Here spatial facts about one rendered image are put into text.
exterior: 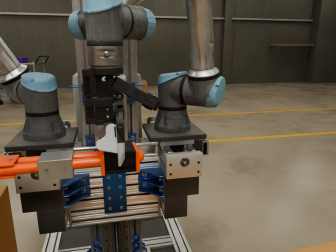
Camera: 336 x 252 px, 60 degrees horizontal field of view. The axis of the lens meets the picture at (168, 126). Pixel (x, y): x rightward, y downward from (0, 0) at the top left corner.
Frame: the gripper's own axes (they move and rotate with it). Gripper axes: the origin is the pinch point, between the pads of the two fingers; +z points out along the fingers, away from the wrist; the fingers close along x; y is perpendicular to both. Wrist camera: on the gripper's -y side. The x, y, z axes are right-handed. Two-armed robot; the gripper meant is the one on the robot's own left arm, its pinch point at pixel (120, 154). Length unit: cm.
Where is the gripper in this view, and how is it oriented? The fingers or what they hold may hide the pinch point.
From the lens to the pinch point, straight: 68.9
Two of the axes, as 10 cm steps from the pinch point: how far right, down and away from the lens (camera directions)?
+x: 2.6, 2.5, -9.4
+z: 0.1, 9.7, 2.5
